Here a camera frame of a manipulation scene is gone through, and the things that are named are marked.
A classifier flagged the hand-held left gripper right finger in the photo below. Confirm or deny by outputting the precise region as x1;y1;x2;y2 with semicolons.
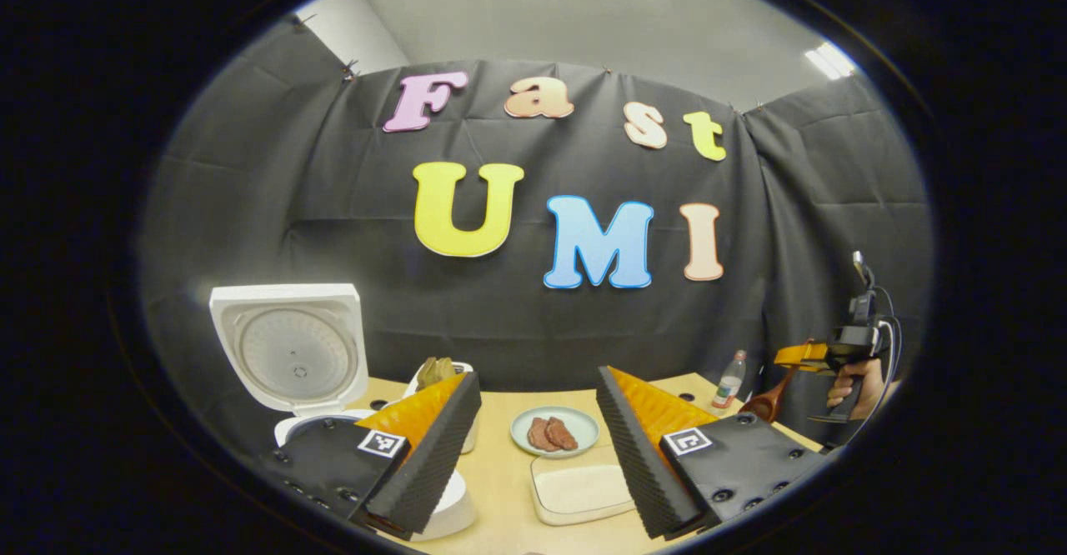
596;365;847;539

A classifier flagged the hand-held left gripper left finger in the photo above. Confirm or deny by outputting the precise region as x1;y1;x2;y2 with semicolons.
250;369;485;539

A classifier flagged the brown wooden spoon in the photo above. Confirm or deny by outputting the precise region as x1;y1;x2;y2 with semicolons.
739;339;814;423

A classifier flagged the white rice cooker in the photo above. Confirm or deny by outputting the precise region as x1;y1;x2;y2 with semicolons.
208;283;478;543

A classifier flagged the pale green plate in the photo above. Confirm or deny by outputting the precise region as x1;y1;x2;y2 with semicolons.
510;406;602;460

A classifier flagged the clear bottle red label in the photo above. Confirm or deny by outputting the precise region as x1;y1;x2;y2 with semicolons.
711;349;749;412

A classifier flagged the white toaster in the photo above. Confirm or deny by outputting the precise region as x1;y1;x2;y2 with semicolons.
404;360;481;456

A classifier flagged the black backdrop cloth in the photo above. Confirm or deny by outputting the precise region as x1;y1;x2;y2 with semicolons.
138;15;934;456

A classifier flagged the small ceiling light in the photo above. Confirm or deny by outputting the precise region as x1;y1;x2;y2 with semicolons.
804;41;859;82

